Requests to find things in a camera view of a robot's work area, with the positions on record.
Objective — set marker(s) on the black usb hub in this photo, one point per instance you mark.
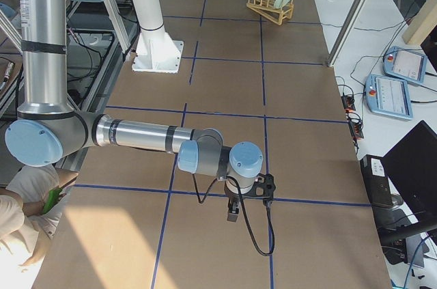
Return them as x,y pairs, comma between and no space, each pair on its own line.
356,129
348,103

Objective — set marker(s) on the upper blue teach pendant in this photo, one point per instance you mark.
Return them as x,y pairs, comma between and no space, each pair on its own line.
406,64

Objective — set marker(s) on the black computer box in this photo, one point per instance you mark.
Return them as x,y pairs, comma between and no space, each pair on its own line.
377,184

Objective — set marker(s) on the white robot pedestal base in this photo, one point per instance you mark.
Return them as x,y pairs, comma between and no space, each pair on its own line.
155,51

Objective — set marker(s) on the black usb hub right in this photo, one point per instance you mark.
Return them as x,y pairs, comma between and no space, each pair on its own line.
356,129

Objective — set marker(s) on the grey aluminium frame post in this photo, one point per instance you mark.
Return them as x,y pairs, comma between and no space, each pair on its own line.
345,31

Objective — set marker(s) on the wooden dish rack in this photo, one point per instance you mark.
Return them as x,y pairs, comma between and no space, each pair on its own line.
265,9

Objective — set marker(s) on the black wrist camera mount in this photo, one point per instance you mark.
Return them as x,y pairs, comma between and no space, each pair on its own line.
263,187

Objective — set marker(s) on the lower blue teach pendant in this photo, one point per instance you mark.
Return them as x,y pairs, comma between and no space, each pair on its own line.
388,96

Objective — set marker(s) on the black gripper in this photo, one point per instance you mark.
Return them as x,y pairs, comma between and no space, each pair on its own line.
233,196

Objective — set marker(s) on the person in white shirt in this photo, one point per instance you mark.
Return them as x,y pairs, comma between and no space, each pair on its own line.
26,230

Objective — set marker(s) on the blue teach pendant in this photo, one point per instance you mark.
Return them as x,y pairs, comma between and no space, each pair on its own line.
406,64
388,96

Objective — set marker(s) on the black monitor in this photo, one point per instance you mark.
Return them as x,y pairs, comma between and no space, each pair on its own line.
411,166

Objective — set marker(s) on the black usb hub left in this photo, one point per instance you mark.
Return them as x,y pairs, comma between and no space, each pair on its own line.
348,103

